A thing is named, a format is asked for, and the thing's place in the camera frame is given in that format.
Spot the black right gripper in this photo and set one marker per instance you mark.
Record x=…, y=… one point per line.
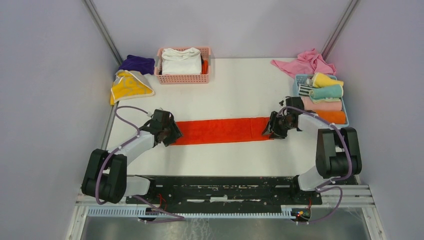
x=279, y=134

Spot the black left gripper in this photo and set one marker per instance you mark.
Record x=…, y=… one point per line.
x=176, y=133

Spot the orange red towel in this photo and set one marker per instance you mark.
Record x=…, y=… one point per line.
x=222, y=131

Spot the yellow green teal towel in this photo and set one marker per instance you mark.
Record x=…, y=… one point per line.
x=328, y=94

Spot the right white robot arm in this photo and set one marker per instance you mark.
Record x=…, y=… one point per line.
x=337, y=154

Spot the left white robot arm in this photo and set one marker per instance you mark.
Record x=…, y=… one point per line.
x=106, y=177

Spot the pink perforated basket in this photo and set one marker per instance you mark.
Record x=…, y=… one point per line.
x=182, y=78

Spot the rolled striped towel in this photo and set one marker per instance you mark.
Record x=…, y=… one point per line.
x=304, y=90

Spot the blue perforated basket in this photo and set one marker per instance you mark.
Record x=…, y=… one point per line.
x=306, y=79

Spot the purple cloth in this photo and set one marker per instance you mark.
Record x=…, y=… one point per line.
x=138, y=64

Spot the rolled yellow towel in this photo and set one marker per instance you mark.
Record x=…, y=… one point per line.
x=320, y=80

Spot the white folded cloth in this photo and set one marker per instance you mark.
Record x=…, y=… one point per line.
x=181, y=62

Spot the pink crumpled towel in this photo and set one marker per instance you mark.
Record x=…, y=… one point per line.
x=307, y=62

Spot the orange cloth in pink basket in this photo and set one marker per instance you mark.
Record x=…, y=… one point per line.
x=204, y=67

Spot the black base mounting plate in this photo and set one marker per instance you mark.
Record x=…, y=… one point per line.
x=227, y=195

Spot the aluminium corner rail right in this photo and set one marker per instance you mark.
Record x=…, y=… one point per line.
x=341, y=23

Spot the aluminium corner rail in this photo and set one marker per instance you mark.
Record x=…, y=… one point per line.
x=341, y=23
x=101, y=26

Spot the aluminium corner rail left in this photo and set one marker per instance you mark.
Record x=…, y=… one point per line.
x=101, y=26

